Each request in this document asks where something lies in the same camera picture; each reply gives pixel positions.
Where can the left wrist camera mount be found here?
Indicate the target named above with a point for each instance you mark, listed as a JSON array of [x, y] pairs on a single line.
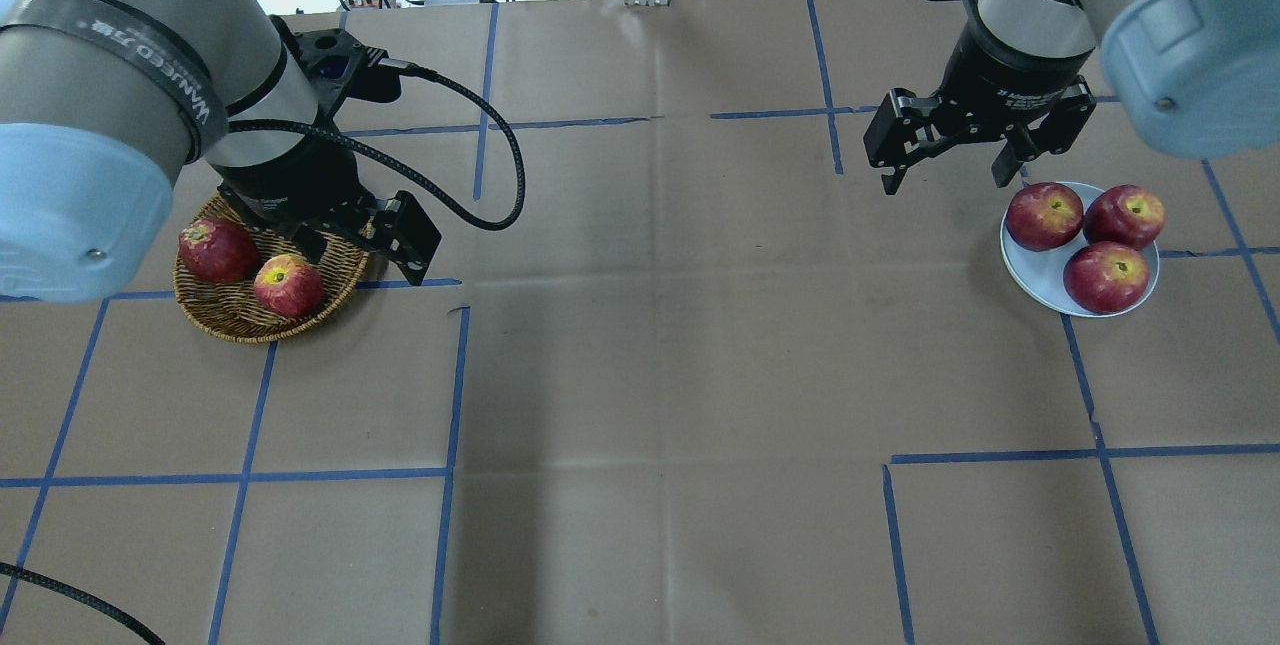
[[340, 67]]

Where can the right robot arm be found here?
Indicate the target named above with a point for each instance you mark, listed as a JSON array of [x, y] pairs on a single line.
[[1197, 79]]

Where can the red yellow apple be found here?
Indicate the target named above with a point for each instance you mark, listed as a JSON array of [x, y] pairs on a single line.
[[290, 286]]

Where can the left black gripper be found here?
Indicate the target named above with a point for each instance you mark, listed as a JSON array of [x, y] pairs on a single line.
[[297, 183]]

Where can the red apple plate left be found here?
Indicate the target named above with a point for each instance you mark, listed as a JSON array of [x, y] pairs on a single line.
[[1044, 216]]

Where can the dark red apple in basket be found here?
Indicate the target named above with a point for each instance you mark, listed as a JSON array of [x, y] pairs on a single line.
[[218, 250]]

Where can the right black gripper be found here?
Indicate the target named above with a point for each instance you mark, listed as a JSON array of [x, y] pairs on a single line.
[[1010, 75]]

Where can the woven wicker basket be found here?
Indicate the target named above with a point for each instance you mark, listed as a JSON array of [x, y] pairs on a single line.
[[231, 312]]

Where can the red apple plate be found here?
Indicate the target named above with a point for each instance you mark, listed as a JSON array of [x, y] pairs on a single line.
[[1107, 277], [1126, 214], [1044, 216]]

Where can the red apple plate right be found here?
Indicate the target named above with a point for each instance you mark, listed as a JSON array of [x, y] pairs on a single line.
[[1126, 214]]

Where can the red apple plate front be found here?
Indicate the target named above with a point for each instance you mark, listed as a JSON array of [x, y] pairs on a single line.
[[1107, 277]]

